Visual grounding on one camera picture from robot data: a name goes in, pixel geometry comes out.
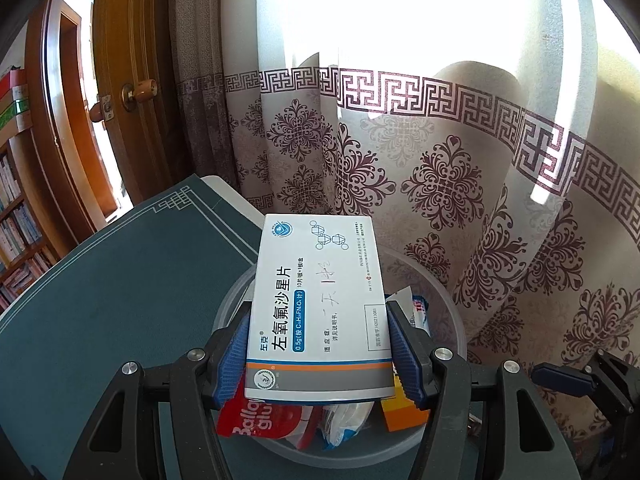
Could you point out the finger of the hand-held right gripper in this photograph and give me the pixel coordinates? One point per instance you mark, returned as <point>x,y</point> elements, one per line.
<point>562,380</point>

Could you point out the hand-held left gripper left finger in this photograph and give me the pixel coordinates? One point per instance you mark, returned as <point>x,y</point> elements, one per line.
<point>235,360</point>

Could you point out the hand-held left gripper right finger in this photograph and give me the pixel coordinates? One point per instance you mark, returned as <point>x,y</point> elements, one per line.
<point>405,355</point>

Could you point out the blue cracker packet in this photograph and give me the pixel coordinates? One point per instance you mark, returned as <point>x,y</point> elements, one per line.
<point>420,312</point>

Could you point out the orange and yellow toy block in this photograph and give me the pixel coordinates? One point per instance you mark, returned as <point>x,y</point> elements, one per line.
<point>400,412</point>

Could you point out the clear plastic bowl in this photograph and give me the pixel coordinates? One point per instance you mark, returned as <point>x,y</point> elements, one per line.
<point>435,305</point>

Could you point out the red glue packet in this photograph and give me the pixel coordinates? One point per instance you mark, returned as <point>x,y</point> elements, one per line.
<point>255,422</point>

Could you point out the white plastic packet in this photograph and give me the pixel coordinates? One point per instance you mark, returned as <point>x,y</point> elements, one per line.
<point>345,420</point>

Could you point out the white and blue medicine box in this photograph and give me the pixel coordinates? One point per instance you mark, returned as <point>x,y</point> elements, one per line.
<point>320,310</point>

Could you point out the patterned beige curtain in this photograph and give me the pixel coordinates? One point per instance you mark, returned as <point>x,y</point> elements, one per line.
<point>450,160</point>

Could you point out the rows of books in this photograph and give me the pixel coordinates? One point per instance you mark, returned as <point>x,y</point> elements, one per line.
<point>15,230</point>

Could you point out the wooden bookshelf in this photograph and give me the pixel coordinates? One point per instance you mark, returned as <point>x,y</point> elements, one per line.
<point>35,200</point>

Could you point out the wooden door knob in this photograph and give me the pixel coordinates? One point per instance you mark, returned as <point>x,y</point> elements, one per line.
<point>97,111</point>
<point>142,92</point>

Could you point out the metal door latch plate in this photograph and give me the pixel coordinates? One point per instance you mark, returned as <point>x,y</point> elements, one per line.
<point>108,106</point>

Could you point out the green cardboard box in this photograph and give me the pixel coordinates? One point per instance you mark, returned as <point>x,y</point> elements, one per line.
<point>10,115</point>

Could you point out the wooden door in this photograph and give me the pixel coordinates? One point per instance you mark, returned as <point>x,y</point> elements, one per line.
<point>140,35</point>

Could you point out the red cardboard box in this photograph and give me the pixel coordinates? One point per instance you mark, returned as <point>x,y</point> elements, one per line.
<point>7,85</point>

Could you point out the wooden door frame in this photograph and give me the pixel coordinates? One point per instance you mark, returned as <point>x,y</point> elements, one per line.
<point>55,135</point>

